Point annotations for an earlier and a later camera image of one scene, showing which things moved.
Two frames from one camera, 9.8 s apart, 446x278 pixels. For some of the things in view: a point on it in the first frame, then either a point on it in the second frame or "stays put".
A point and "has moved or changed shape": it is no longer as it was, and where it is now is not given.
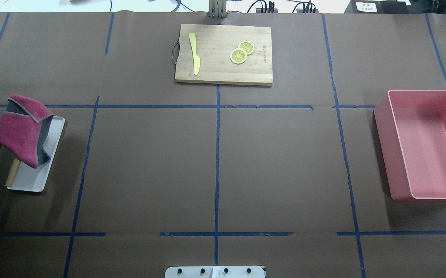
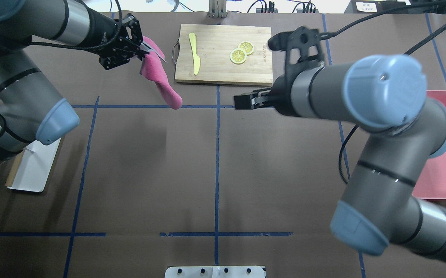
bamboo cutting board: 223,55 stays put
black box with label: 378,7 stays put
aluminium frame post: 217,8 stays put
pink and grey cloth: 22,129 has moved or changed shape
